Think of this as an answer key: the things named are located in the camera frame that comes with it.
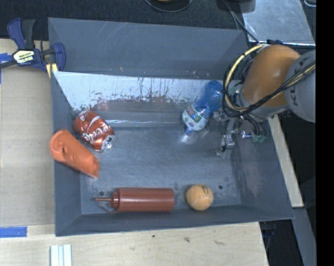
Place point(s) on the red-brown squeeze bottle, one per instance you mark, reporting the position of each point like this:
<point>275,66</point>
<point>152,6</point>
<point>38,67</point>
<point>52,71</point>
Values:
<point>144,200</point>

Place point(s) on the crushed red soda can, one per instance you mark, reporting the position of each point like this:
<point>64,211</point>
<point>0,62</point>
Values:
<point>93,130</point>

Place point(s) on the orange tennis ball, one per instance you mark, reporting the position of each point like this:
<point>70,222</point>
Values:
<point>199,197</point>

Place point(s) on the grey metal bin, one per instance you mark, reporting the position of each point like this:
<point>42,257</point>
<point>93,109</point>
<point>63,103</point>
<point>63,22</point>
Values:
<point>161,159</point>

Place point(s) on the blue clear plastic bottle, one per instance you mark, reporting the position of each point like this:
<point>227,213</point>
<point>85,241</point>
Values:
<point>201,111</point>

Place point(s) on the pale brown flat board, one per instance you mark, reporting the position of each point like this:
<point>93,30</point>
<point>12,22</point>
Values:
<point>25,148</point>

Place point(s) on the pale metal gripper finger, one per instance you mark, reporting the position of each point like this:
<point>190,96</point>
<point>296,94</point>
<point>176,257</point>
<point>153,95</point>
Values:
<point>227,143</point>

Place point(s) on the orange cone-shaped toy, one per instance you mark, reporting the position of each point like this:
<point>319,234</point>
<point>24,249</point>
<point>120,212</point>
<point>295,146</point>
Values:
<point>72,154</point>

